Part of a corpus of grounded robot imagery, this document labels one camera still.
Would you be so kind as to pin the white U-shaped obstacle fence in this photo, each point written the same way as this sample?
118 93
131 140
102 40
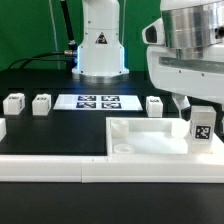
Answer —
113 168

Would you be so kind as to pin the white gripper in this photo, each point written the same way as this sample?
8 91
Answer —
198 78

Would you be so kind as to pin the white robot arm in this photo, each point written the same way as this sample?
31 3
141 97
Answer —
185 53

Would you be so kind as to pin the white sheet with AprilTags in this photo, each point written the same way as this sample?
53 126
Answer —
98 102

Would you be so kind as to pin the white square table top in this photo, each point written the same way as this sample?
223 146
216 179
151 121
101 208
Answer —
154 136

